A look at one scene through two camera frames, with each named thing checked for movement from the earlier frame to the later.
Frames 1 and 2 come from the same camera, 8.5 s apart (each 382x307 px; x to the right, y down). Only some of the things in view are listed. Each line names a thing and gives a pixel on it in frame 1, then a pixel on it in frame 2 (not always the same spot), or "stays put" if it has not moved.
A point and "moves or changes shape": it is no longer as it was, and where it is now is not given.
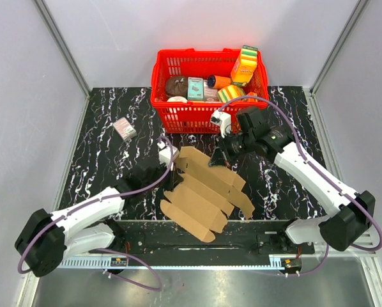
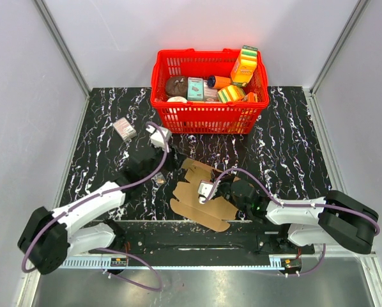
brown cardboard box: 200,203 moves or changes shape
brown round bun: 176,86 stays put
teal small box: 195,88 stays put
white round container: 177,99 stays put
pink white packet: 210,94 stays put
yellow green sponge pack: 244,66 stays put
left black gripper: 174,178 → 175,158
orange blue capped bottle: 217,82 stays put
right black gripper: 218,158 → 223,179
